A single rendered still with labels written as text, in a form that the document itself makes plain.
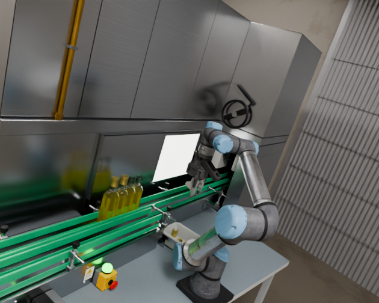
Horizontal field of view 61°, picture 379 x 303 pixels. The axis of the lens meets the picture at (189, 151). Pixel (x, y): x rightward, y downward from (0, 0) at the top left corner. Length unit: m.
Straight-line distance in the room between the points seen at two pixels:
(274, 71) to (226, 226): 1.45
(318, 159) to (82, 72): 3.27
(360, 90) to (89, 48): 3.25
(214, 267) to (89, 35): 1.11
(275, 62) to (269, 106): 0.30
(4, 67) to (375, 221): 3.71
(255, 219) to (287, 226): 3.28
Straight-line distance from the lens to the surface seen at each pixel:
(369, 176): 4.03
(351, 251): 4.23
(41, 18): 1.27
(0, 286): 1.26
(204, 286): 1.59
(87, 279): 1.52
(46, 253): 1.41
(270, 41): 2.39
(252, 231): 1.15
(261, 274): 2.02
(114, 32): 1.47
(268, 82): 2.35
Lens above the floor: 1.77
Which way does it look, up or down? 16 degrees down
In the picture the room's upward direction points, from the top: 18 degrees clockwise
